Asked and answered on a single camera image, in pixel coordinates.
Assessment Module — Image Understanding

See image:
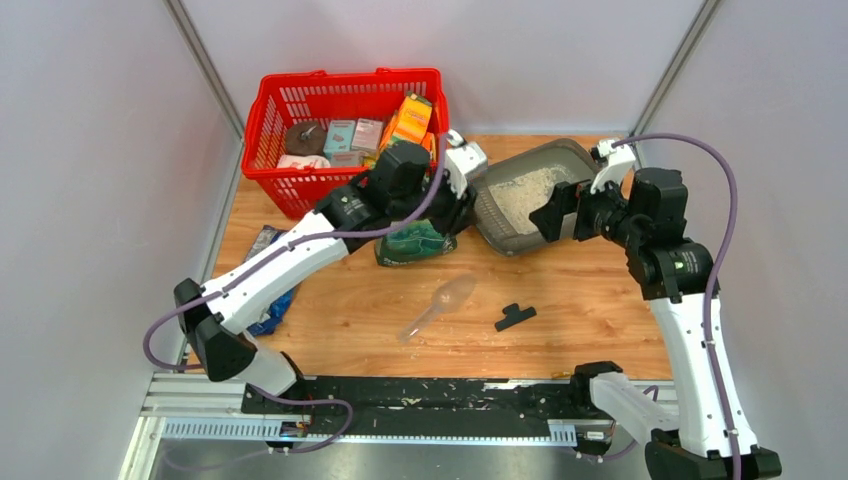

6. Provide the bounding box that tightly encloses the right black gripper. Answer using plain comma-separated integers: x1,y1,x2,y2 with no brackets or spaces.
528,169,645,251

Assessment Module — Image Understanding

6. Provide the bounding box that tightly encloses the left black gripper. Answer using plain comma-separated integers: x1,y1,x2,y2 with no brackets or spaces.
392,165,484,242

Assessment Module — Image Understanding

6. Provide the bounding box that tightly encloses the green cat litter bag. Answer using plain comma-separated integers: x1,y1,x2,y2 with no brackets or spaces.
374,220,458,267

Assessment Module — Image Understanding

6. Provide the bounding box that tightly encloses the clear plastic scoop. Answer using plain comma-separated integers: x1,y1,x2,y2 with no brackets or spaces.
397,274,477,343

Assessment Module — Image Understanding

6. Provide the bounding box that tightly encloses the black bag clip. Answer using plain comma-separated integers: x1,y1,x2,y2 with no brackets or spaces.
494,303,537,332

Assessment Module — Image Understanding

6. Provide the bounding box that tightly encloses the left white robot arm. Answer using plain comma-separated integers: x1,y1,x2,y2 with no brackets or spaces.
174,141,488,415

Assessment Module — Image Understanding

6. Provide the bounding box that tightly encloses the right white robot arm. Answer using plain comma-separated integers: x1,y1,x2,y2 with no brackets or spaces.
530,168,783,479

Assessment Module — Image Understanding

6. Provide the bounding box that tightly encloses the grey litter box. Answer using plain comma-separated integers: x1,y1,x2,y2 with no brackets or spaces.
473,138,599,256

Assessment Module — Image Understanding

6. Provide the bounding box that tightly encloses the pink grey small box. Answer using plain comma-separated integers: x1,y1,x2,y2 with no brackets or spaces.
351,118,384,153

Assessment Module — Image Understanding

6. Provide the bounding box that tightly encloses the teal small box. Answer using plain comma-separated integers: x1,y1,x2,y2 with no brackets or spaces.
323,120,356,160

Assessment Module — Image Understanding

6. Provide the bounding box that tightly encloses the colourful sponge pack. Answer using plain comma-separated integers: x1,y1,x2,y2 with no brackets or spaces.
389,93,433,144

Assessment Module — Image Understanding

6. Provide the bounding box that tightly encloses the brown round lid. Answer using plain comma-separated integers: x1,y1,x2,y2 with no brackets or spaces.
284,120,327,156

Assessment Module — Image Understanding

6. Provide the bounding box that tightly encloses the white pink sponge pack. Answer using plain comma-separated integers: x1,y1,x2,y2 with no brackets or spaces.
277,154,330,170

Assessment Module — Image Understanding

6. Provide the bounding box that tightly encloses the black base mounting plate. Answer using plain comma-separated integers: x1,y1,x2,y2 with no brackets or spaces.
241,376,613,439

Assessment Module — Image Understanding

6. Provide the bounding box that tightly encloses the red plastic shopping basket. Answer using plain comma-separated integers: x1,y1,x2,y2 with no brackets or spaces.
241,67,449,219

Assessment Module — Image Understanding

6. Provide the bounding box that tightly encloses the blue silver snack bag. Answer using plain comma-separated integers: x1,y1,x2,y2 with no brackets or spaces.
245,225,299,337

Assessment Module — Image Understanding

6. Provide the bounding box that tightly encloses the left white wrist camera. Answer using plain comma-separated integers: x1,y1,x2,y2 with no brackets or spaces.
444,129,488,198

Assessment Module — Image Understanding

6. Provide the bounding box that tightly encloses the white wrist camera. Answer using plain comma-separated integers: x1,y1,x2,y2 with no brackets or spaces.
444,129,488,198
589,138,637,194

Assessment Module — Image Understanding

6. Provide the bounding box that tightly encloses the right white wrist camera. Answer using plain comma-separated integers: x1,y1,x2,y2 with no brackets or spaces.
589,138,637,194

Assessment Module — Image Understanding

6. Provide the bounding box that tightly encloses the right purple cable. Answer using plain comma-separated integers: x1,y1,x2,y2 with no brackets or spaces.
612,133,743,480

